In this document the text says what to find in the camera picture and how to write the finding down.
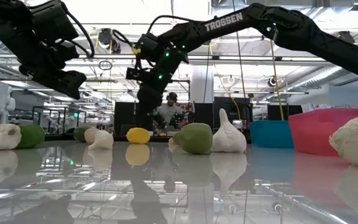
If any black partition panel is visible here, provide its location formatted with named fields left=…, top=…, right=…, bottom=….
left=267, top=105, right=303, bottom=121
left=113, top=102, right=155, bottom=138
left=194, top=96, right=254, bottom=138

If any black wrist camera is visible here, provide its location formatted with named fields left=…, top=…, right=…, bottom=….
left=125, top=67, right=146, bottom=83
left=29, top=0, right=80, bottom=43

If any yellow lemon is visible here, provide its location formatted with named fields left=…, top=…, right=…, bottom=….
left=126, top=127, right=151, bottom=145

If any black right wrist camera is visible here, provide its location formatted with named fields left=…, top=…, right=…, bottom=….
left=125, top=67, right=146, bottom=83

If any white building column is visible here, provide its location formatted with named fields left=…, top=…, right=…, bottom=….
left=190, top=65, right=214, bottom=104

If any red patterned board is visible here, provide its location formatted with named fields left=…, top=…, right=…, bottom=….
left=180, top=103, right=195, bottom=124

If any thin yellow hanging cable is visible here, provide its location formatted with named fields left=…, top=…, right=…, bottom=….
left=209, top=43, right=242, bottom=121

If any long overhead light bar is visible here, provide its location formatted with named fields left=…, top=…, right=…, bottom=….
left=0, top=53, right=358, bottom=63

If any blue plastic basket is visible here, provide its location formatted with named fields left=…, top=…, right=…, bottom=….
left=249, top=120, right=294, bottom=149

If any white garlic bulb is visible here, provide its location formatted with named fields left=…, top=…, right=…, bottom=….
left=209, top=108, right=248, bottom=154
left=87, top=129, right=115, bottom=151

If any large garlic bulb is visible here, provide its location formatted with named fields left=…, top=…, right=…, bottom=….
left=328, top=116, right=358, bottom=169

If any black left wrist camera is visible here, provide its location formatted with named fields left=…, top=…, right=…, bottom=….
left=29, top=0, right=80, bottom=43

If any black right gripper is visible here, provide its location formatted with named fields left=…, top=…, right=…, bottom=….
left=136, top=51, right=186, bottom=127

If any pink plastic basket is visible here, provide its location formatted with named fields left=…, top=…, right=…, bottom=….
left=288, top=108, right=358, bottom=157

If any coiled black cable ring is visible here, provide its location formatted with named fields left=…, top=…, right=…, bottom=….
left=98, top=60, right=114, bottom=72

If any black left wrist camera cable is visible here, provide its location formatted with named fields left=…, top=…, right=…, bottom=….
left=59, top=1, right=95, bottom=59

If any silver ceiling duct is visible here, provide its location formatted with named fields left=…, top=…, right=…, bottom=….
left=284, top=62, right=358, bottom=93

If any thick yellow hanging cable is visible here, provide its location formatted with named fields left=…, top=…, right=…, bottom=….
left=269, top=39, right=285, bottom=121

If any person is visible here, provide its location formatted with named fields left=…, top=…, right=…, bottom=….
left=153, top=91, right=185, bottom=137

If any black ceiling cable reel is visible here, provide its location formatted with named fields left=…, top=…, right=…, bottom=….
left=97, top=27, right=121, bottom=54
left=337, top=30, right=356, bottom=45

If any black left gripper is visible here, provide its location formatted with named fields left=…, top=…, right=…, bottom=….
left=0, top=18, right=87, bottom=100

